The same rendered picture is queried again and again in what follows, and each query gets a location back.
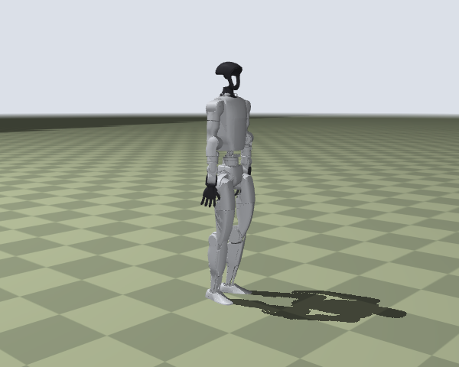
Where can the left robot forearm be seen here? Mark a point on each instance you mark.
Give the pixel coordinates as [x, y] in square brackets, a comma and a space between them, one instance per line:
[246, 157]

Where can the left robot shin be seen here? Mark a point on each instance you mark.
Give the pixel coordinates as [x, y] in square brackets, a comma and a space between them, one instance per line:
[233, 259]

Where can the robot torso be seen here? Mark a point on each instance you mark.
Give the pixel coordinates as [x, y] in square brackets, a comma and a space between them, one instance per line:
[232, 131]

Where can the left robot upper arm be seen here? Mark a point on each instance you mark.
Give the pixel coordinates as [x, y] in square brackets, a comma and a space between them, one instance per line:
[249, 135]

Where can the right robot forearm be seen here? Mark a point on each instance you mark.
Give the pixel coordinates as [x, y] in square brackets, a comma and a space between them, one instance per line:
[212, 160]

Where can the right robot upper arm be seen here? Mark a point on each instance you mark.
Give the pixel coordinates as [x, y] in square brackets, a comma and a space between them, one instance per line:
[214, 110]

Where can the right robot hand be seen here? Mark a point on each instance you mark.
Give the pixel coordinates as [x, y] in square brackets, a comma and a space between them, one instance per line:
[210, 193]

